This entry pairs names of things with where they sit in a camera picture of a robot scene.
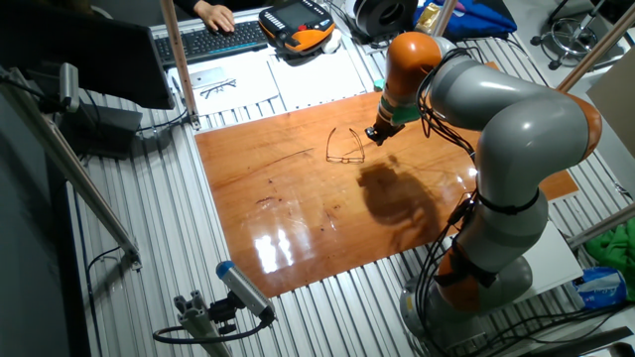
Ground green cloth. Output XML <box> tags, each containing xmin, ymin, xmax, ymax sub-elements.
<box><xmin>584</xmin><ymin>222</ymin><xmax>635</xmax><ymax>301</ymax></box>

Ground short aluminium profile stand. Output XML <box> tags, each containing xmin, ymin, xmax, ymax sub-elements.
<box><xmin>173</xmin><ymin>290</ymin><xmax>234</xmax><ymax>357</ymax></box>

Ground black monitor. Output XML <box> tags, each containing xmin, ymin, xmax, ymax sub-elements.
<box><xmin>0</xmin><ymin>0</ymin><xmax>176</xmax><ymax>110</ymax></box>

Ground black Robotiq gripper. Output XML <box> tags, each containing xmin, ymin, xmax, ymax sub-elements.
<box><xmin>364</xmin><ymin>117</ymin><xmax>407</xmax><ymax>148</ymax></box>

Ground black box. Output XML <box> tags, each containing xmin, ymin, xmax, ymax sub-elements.
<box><xmin>59</xmin><ymin>101</ymin><xmax>144</xmax><ymax>160</ymax></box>

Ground grey camera with blue end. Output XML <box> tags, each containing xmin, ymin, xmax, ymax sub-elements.
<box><xmin>215</xmin><ymin>260</ymin><xmax>277</xmax><ymax>321</ymax></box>

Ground white flat plate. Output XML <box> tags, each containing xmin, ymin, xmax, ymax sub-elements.
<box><xmin>515</xmin><ymin>220</ymin><xmax>584</xmax><ymax>303</ymax></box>

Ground black framed glasses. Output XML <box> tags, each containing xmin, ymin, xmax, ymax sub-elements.
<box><xmin>199</xmin><ymin>77</ymin><xmax>238</xmax><ymax>100</ymax></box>

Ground blue cloth bag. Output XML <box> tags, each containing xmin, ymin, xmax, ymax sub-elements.
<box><xmin>414</xmin><ymin>0</ymin><xmax>518</xmax><ymax>45</ymax></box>

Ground metal stool base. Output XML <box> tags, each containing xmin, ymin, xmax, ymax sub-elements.
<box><xmin>529</xmin><ymin>0</ymin><xmax>626</xmax><ymax>71</ymax></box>

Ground gold wrapped packet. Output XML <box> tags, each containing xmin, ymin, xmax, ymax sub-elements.
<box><xmin>415</xmin><ymin>2</ymin><xmax>442</xmax><ymax>34</ymax></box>

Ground grey camera on frame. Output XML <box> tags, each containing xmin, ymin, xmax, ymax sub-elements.
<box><xmin>58</xmin><ymin>61</ymin><xmax>81</xmax><ymax>114</ymax></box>

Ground person's hand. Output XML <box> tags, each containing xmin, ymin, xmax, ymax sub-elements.
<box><xmin>192</xmin><ymin>0</ymin><xmax>236</xmax><ymax>34</ymax></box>

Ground upright aluminium frame post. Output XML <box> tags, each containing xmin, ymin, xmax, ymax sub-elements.
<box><xmin>159</xmin><ymin>0</ymin><xmax>201</xmax><ymax>131</ymax></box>

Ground orange-brown wooden board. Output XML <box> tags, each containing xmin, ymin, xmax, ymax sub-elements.
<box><xmin>194</xmin><ymin>61</ymin><xmax>580</xmax><ymax>298</ymax></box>

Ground slanted aluminium frame post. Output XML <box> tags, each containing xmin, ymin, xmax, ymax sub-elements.
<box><xmin>556</xmin><ymin>2</ymin><xmax>635</xmax><ymax>94</ymax></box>

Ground dark sleeved forearm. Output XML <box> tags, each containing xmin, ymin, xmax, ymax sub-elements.
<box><xmin>173</xmin><ymin>0</ymin><xmax>205</xmax><ymax>16</ymax></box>

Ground black keyboard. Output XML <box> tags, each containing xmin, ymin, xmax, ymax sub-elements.
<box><xmin>153</xmin><ymin>20</ymin><xmax>269</xmax><ymax>68</ymax></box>

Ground cardboard sheet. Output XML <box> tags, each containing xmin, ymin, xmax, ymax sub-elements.
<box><xmin>586</xmin><ymin>47</ymin><xmax>635</xmax><ymax>160</ymax></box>

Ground silver smartphone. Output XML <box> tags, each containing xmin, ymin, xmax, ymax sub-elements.
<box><xmin>189</xmin><ymin>66</ymin><xmax>228</xmax><ymax>89</ymax></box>

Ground black camera cable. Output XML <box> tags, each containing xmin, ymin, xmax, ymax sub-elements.
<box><xmin>152</xmin><ymin>316</ymin><xmax>273</xmax><ymax>345</ymax></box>

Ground blue tissue pack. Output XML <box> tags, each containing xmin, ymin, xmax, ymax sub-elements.
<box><xmin>572</xmin><ymin>266</ymin><xmax>629</xmax><ymax>309</ymax></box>

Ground slim aluminium frame post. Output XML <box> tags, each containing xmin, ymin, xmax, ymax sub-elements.
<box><xmin>433</xmin><ymin>0</ymin><xmax>458</xmax><ymax>38</ymax></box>

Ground long aluminium frame beam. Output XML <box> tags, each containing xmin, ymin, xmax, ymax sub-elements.
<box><xmin>0</xmin><ymin>66</ymin><xmax>143</xmax><ymax>272</ymax></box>

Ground orange black teach pendant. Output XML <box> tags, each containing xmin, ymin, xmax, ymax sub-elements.
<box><xmin>257</xmin><ymin>0</ymin><xmax>336</xmax><ymax>55</ymax></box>

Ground low aluminium frame beam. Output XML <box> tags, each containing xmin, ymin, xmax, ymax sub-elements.
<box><xmin>567</xmin><ymin>202</ymin><xmax>635</xmax><ymax>249</ymax></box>

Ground white paper sheet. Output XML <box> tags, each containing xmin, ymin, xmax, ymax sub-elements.
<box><xmin>168</xmin><ymin>52</ymin><xmax>281</xmax><ymax>118</ymax></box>
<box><xmin>267</xmin><ymin>47</ymin><xmax>368</xmax><ymax>111</ymax></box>

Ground brown framed glasses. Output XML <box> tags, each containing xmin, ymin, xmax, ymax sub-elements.
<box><xmin>325</xmin><ymin>127</ymin><xmax>366</xmax><ymax>165</ymax></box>

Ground white computer mouse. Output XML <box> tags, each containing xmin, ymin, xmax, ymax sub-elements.
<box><xmin>321</xmin><ymin>28</ymin><xmax>343</xmax><ymax>55</ymax></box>

